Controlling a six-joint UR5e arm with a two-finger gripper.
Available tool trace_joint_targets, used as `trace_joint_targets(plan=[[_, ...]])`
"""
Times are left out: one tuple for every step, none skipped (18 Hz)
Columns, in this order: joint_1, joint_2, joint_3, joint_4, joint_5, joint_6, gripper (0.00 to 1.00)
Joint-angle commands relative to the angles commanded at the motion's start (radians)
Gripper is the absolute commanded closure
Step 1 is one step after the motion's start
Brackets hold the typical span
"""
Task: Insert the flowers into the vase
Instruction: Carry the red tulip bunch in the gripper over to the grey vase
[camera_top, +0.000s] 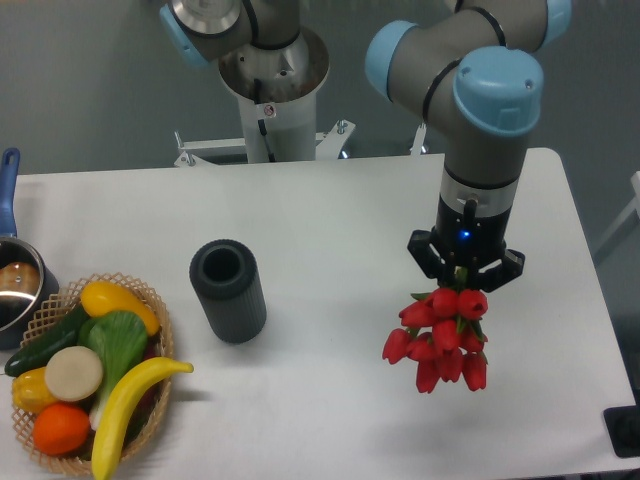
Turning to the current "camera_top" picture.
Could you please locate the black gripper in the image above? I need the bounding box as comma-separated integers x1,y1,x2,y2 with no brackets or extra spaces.
407,198,526,293

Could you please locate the red tulip bouquet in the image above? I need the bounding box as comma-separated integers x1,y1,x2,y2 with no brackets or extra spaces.
381,267,488,394

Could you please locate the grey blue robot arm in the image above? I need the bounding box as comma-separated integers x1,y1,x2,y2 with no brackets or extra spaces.
159,1,572,292

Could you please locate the dark grey ribbed vase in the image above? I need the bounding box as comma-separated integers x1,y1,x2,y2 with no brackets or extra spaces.
189,239,267,344

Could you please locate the black device at table edge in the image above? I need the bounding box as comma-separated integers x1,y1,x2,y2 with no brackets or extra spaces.
603,405,639,458

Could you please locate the green bok choy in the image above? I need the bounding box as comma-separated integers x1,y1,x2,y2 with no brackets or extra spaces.
78,311,148,431

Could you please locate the yellow squash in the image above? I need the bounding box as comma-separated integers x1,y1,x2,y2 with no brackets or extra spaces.
80,281,160,337

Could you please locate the yellow banana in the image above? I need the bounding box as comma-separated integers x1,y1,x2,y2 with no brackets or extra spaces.
91,357,194,479

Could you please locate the woven wicker basket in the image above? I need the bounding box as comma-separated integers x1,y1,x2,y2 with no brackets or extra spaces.
12,273,174,476

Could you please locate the dark green cucumber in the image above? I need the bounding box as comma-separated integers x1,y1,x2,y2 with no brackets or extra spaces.
4,304,89,377

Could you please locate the beige round slice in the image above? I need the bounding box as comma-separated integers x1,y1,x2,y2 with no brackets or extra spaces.
44,346,103,402

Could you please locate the orange fruit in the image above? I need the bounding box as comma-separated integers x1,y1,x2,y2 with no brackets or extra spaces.
32,402,90,456

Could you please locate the white frame at right edge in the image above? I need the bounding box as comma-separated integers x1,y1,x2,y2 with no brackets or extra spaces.
591,171,639,266

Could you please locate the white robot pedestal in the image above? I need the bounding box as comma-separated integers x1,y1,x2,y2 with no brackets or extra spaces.
172,27,429,169

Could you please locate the blue handled saucepan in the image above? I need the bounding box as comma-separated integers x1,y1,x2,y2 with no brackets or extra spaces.
1,148,59,351

